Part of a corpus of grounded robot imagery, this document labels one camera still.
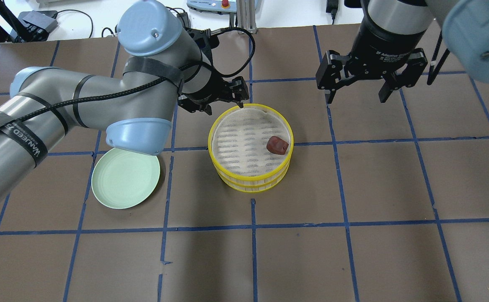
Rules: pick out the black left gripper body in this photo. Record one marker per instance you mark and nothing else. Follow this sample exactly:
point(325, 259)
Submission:
point(218, 93)

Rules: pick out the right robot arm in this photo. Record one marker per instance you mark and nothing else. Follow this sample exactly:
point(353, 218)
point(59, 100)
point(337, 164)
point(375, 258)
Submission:
point(458, 27)

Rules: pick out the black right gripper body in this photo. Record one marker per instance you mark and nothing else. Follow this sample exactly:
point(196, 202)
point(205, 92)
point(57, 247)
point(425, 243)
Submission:
point(381, 42)

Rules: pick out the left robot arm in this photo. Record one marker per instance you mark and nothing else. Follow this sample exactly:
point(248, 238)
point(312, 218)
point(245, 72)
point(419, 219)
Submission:
point(166, 68)

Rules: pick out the black power adapter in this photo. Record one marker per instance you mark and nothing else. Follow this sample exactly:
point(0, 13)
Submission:
point(332, 6)

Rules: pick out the aluminium frame post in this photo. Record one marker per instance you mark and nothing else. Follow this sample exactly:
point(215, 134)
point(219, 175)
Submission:
point(246, 15)

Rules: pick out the green plate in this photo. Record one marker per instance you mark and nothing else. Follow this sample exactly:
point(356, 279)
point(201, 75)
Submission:
point(123, 179)

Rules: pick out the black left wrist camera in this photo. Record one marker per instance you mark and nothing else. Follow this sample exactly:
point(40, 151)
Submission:
point(206, 39)

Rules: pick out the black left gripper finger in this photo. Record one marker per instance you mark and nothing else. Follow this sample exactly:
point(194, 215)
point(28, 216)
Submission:
point(238, 91)
point(205, 108)

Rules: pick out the red-brown bun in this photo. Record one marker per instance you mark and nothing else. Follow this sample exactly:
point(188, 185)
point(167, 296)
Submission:
point(277, 145)

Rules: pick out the teach pendant near plate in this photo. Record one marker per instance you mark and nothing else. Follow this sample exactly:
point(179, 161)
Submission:
point(220, 7)

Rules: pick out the yellow steamer basket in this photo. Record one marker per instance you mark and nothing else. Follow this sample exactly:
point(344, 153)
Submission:
point(256, 184)
point(237, 140)

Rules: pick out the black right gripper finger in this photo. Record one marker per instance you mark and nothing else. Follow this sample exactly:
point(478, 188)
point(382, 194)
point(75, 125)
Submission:
point(332, 75)
point(415, 66)

